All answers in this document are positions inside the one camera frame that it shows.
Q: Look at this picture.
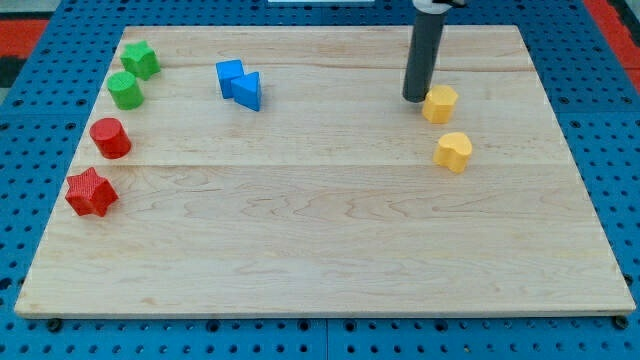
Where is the blue cube block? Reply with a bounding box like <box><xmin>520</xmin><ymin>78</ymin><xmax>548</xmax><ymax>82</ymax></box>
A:
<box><xmin>215</xmin><ymin>59</ymin><xmax>244</xmax><ymax>99</ymax></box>

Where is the yellow hexagon block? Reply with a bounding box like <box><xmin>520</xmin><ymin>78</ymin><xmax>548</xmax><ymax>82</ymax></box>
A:
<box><xmin>422</xmin><ymin>85</ymin><xmax>459</xmax><ymax>124</ymax></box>

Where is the wooden board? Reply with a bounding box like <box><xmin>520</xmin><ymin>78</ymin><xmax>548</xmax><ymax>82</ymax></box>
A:
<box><xmin>15</xmin><ymin>25</ymin><xmax>636</xmax><ymax>319</ymax></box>

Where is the blue triangle block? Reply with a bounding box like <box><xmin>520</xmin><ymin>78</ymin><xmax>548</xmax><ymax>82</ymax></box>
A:
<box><xmin>231</xmin><ymin>72</ymin><xmax>262</xmax><ymax>112</ymax></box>

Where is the yellow heart block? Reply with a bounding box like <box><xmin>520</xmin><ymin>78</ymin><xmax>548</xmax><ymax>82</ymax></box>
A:
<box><xmin>433</xmin><ymin>132</ymin><xmax>473</xmax><ymax>173</ymax></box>

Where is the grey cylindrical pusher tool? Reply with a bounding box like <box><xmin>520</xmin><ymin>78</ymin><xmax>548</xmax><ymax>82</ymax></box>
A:
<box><xmin>402</xmin><ymin>0</ymin><xmax>468</xmax><ymax>103</ymax></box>

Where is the red cylinder block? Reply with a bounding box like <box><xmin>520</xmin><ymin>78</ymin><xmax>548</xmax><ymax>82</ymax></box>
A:
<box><xmin>89</xmin><ymin>118</ymin><xmax>132</xmax><ymax>159</ymax></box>

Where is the green cylinder block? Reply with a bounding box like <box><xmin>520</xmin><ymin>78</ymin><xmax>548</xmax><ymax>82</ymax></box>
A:
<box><xmin>107</xmin><ymin>71</ymin><xmax>144</xmax><ymax>110</ymax></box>

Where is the green star block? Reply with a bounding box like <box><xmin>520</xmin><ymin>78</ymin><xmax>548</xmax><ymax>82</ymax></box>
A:
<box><xmin>120</xmin><ymin>40</ymin><xmax>161</xmax><ymax>80</ymax></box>

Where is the red star block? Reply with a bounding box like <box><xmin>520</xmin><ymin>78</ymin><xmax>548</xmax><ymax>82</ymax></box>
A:
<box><xmin>65</xmin><ymin>167</ymin><xmax>119</xmax><ymax>217</ymax></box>

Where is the blue perforated base mat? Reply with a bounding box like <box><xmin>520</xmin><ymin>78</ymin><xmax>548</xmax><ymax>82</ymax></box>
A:
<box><xmin>1</xmin><ymin>0</ymin><xmax>639</xmax><ymax>359</ymax></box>

